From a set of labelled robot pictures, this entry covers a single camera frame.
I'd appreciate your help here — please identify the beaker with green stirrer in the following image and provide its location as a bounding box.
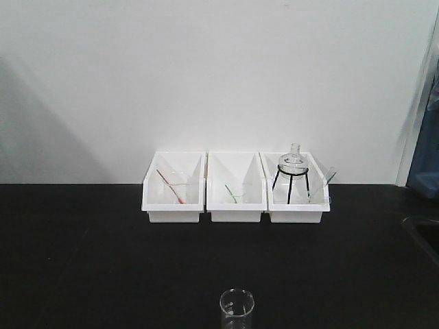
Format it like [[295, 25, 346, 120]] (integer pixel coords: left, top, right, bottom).
[[224, 184, 250, 204]]

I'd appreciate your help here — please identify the left white plastic bin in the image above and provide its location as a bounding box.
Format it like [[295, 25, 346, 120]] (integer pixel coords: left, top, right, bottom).
[[141, 151, 206, 223]]

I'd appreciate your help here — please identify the beaker with red stirrer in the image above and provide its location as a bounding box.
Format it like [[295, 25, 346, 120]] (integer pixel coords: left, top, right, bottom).
[[156, 169, 191, 204]]

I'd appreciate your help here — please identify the blue object at right edge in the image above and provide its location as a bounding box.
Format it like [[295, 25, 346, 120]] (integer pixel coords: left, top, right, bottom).
[[407, 78, 438, 199]]

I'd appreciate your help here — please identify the clear glass beaker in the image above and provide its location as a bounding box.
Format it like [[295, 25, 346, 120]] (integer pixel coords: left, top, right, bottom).
[[219, 289, 255, 329]]

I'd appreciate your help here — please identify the clear glass test tube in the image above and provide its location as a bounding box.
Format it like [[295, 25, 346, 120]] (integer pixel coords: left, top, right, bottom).
[[323, 167, 338, 184]]

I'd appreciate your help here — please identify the black wire tripod stand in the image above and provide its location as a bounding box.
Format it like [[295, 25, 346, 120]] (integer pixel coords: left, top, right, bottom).
[[272, 164, 311, 204]]

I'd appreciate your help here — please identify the right white plastic bin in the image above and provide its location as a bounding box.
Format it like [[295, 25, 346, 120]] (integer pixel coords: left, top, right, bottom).
[[259, 151, 331, 223]]

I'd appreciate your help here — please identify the round glass flask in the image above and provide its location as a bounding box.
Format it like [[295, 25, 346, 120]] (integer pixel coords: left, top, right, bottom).
[[278, 143, 309, 175]]

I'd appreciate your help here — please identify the white plastic bin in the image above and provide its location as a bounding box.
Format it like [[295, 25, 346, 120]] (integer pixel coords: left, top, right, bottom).
[[206, 151, 268, 223], [141, 151, 206, 223], [259, 151, 331, 223]]

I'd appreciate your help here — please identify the middle white plastic bin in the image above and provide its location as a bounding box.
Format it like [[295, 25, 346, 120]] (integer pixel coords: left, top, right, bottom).
[[206, 151, 268, 223]]

